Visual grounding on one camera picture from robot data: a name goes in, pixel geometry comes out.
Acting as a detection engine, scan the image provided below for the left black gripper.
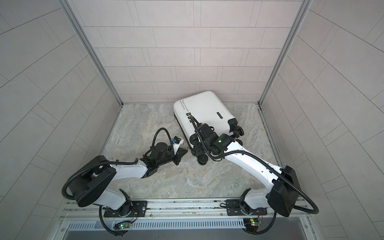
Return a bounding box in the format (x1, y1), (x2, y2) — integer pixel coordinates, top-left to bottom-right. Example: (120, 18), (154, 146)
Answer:
(155, 148), (189, 168)

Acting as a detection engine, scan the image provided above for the white suitcase with black lining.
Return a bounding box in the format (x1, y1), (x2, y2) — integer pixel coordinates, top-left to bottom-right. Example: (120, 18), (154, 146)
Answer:
(174, 91), (244, 165)

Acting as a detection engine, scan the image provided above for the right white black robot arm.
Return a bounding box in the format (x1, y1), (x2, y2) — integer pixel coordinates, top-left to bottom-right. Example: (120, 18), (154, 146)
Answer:
(181, 119), (320, 217)

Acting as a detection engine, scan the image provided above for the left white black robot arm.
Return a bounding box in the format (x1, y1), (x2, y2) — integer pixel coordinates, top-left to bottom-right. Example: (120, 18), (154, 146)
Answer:
(62, 136), (188, 217)

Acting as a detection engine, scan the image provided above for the left circuit board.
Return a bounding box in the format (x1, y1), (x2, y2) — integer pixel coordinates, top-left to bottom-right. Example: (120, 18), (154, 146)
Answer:
(114, 221), (132, 230)

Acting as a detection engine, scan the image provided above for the circuit board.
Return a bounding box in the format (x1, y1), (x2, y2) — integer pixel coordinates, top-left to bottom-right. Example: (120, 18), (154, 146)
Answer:
(114, 221), (132, 230)
(243, 218), (263, 233)

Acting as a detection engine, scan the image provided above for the right circuit board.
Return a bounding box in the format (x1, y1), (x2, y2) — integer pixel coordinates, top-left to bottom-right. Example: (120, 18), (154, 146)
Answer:
(243, 218), (263, 233)

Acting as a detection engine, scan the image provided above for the left corner metal profile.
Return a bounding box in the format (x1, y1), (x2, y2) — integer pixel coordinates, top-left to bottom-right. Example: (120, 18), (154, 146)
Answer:
(58, 0), (124, 107)

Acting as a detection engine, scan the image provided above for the corner metal profile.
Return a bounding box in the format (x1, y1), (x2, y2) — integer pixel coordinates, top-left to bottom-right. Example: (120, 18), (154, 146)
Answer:
(259, 0), (312, 106)
(58, 0), (124, 107)

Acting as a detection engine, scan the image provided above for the right corner metal profile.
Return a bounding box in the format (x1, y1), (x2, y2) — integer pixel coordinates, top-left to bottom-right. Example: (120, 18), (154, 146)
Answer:
(259, 0), (312, 106)

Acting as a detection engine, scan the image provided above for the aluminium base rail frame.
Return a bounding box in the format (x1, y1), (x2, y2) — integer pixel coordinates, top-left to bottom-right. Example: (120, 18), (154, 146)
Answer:
(50, 198), (320, 240)

